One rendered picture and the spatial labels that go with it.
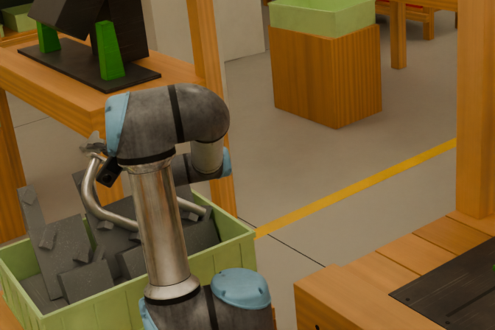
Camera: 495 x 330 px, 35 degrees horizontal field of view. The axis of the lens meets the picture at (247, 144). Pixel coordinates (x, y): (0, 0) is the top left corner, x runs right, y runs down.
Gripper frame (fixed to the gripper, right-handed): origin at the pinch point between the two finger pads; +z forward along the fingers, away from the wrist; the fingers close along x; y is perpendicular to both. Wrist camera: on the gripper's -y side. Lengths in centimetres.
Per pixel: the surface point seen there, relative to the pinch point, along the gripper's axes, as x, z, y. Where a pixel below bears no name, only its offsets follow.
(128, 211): -15.3, 8.0, -7.5
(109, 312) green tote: -13.5, -11.7, -38.3
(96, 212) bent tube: -5.2, 2.7, -13.0
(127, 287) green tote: -14.5, -14.8, -31.4
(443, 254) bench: -83, -48, 4
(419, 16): -292, 277, 330
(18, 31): -23, 526, 240
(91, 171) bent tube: 0.5, 2.9, -3.1
